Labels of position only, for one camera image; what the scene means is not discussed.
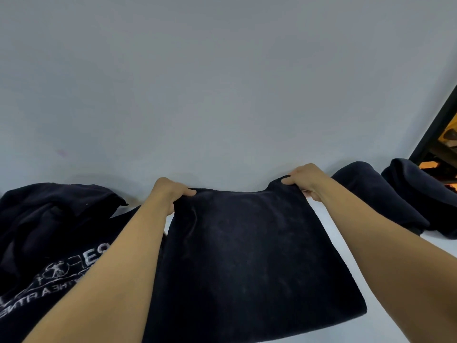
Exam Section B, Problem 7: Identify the person's right forearm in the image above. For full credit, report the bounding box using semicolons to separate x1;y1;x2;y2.
319;178;457;343

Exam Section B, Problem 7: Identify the heap of dark navy towels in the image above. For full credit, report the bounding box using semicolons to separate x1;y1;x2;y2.
0;182;169;343

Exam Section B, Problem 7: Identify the black weight rack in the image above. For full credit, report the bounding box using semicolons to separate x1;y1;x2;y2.
428;137;457;192

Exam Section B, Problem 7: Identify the dark navy printed towel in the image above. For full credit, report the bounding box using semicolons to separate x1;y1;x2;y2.
331;161;431;236
381;159;457;241

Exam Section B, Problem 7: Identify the person's left forearm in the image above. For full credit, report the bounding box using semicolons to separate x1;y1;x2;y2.
23;200;176;343

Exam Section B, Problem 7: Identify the person's right hand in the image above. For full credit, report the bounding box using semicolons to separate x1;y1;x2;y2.
281;163;335;202

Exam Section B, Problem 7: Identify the person's left hand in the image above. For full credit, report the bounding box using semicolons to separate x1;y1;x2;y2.
146;177;197;217

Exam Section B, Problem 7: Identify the plain dark navy towel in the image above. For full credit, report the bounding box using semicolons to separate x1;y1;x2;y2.
142;176;368;343

